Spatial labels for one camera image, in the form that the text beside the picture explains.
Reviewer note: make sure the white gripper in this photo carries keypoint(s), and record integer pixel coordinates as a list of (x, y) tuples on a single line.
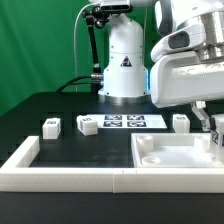
[(180, 77)]

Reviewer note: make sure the white square tabletop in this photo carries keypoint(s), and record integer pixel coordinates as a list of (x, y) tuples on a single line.
[(164, 150)]

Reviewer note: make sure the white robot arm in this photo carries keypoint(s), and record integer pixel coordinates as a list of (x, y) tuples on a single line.
[(125, 77)]

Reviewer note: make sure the paper sheet with AprilTags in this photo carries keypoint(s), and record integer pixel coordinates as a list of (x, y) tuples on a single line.
[(139, 121)]

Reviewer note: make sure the white U-shaped fence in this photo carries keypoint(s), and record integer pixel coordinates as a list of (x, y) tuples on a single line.
[(16, 175)]

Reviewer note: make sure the black camera on mount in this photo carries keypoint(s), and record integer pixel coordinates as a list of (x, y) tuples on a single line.
[(112, 6)]

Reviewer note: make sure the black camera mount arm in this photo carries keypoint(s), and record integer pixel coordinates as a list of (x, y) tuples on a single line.
[(94, 21)]

